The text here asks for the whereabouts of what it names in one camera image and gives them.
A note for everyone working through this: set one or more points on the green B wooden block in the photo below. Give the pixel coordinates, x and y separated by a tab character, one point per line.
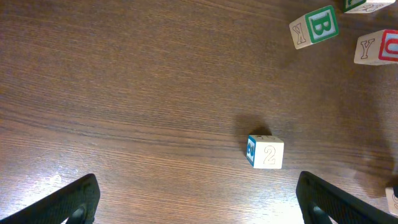
314	27

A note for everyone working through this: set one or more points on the green V wooden block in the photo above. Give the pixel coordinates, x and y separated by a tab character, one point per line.
392	201

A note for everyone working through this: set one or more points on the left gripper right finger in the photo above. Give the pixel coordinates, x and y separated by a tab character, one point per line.
321	202

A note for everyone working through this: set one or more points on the red U wooden block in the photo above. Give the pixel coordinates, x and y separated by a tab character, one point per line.
377	48

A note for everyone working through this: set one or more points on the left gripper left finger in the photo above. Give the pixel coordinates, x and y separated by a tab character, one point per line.
74	203

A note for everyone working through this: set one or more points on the plain wooden block top left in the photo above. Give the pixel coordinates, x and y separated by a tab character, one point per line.
365	6

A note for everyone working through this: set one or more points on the wooden block number 2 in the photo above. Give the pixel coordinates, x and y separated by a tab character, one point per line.
265	152

